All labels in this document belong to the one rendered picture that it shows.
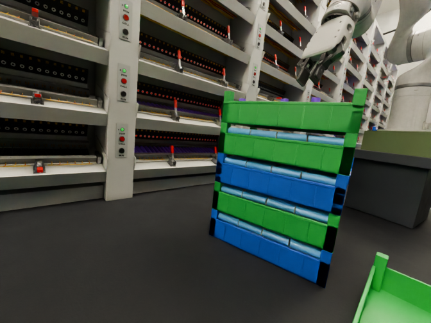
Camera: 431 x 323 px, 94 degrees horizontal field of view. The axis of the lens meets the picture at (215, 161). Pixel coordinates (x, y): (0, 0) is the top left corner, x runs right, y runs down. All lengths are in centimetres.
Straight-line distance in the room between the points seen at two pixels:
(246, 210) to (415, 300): 36
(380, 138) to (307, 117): 70
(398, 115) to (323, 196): 77
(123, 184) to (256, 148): 54
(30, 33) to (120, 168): 45
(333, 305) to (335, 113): 36
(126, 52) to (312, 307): 86
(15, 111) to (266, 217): 72
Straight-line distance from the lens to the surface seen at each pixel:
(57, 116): 78
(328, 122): 46
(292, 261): 53
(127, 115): 81
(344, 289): 57
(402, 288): 61
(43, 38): 80
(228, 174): 53
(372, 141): 114
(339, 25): 66
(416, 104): 118
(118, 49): 83
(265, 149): 48
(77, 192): 86
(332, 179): 47
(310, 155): 46
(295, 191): 47
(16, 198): 85
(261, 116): 49
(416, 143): 111
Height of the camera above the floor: 30
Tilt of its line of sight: 9 degrees down
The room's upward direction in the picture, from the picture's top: 6 degrees clockwise
